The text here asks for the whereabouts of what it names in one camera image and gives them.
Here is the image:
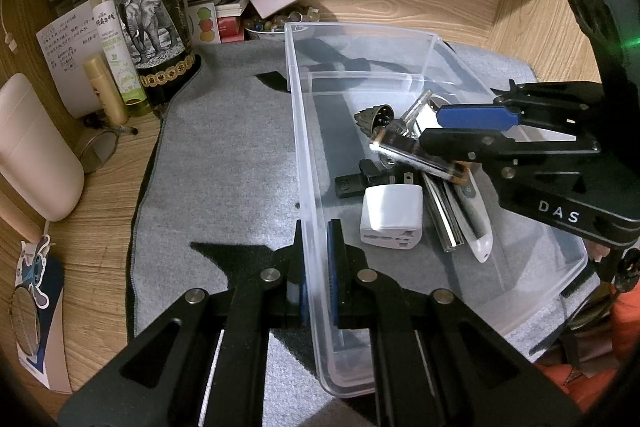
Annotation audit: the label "fruit picture card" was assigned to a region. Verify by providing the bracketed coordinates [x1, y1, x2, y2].
[192, 3, 221, 44]

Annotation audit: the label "person's right hand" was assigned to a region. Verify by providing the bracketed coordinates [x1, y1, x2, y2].
[585, 241, 612, 264]

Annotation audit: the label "white handheld electric device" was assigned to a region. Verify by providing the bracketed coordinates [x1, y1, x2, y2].
[452, 174, 496, 264]

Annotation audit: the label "grey felt mat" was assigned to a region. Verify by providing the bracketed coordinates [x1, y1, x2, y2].
[125, 41, 592, 427]

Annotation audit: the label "handwritten paper note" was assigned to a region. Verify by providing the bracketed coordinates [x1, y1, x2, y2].
[36, 12, 108, 118]

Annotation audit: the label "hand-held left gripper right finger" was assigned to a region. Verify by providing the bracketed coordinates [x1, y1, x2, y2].
[326, 218, 586, 427]

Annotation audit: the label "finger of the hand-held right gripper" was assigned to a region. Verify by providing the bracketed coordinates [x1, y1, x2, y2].
[418, 128, 602, 168]
[436, 79, 604, 138]

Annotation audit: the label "black power plug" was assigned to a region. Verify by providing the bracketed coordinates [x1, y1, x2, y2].
[335, 159, 416, 200]

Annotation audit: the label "yellow lip balm tube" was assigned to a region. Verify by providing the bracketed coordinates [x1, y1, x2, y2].
[82, 54, 129, 126]

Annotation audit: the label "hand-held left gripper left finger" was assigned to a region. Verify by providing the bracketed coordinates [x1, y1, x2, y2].
[57, 219, 311, 427]

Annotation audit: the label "black gold-print bottle tag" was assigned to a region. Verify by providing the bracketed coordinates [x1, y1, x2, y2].
[150, 0, 192, 52]

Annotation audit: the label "person's orange clothing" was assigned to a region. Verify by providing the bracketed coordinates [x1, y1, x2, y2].
[532, 287, 640, 413]

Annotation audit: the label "dark ridged metal knob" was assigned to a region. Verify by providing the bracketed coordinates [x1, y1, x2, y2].
[354, 104, 397, 138]

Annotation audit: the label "dark elephant-label wine bottle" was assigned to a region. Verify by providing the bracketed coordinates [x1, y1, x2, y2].
[107, 0, 198, 108]

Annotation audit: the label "silver harmonica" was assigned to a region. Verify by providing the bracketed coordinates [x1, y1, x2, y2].
[421, 171, 464, 254]

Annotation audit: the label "white travel plug adapter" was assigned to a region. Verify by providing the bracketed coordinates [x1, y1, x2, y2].
[359, 184, 425, 253]

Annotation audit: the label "metal-frame eyeglasses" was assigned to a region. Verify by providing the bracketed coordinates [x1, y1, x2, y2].
[77, 114, 139, 174]

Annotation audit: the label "silver metal tool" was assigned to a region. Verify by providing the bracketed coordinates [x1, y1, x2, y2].
[399, 89, 447, 138]

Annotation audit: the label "white cable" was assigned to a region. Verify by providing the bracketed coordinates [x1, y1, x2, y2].
[0, 0, 19, 52]

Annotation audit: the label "cream plastic container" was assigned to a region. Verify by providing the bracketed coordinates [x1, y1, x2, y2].
[0, 73, 85, 222]

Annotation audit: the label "cartoon sticker card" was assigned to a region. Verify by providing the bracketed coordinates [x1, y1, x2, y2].
[10, 234, 73, 394]

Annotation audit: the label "small red box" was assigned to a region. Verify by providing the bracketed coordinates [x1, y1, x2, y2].
[217, 16, 246, 42]

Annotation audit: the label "green spray bottle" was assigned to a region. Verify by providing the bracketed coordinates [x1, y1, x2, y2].
[90, 0, 151, 116]

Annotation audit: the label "clear plastic storage bin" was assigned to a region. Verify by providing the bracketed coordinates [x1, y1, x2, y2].
[284, 21, 588, 397]

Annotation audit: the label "clear bar with brown ends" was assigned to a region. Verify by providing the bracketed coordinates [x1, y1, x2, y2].
[369, 127, 471, 186]

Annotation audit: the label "bowl of glass marbles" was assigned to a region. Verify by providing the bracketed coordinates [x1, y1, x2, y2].
[244, 7, 321, 40]

